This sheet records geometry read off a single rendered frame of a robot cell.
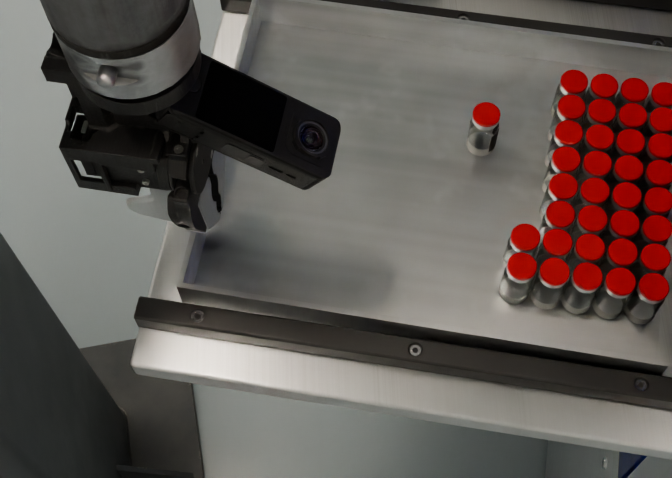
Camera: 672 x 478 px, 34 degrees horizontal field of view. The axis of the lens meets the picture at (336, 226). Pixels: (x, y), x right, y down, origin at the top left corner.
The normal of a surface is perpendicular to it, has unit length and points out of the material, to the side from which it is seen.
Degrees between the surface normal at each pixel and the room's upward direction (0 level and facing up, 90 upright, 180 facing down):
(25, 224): 0
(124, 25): 90
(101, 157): 90
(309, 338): 0
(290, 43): 0
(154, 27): 90
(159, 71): 90
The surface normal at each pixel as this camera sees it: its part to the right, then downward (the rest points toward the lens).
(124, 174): -0.17, 0.89
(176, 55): 0.75, 0.58
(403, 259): -0.02, -0.44
